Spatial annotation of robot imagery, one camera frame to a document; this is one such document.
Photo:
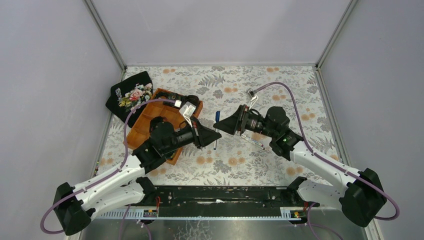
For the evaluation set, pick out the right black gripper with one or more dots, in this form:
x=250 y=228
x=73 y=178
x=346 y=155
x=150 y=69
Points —
x=240 y=120

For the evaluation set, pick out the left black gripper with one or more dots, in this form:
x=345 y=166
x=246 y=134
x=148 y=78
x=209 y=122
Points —
x=197 y=135

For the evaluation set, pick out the blue pen cap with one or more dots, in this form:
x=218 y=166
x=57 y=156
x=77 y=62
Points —
x=217 y=116

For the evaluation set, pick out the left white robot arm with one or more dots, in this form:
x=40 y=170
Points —
x=76 y=206

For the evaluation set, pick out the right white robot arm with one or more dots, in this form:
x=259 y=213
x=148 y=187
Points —
x=357 y=194

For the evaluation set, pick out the floral table mat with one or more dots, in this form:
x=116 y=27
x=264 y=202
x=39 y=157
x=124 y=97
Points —
x=237 y=162

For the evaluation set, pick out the rolled dark tie back right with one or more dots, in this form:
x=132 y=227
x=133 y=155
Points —
x=193 y=99

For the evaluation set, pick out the rolled dark tie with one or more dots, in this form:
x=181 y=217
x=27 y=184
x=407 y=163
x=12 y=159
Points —
x=170 y=96
x=193 y=99

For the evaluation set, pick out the rolled tie black orange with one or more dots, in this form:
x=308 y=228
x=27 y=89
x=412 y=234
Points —
x=155 y=121

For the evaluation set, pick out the rolled dark tie back left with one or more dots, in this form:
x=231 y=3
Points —
x=170 y=96

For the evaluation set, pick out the orange wooden divided tray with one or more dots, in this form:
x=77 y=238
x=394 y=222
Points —
x=158 y=112

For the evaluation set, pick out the black floral embroidered cloth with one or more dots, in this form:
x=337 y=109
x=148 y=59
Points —
x=128 y=94

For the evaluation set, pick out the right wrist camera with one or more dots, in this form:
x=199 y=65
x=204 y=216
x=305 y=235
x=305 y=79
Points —
x=253 y=98

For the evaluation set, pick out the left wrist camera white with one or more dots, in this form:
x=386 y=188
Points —
x=186 y=110

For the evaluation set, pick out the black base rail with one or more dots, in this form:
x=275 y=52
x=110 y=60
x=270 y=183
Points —
x=225 y=202

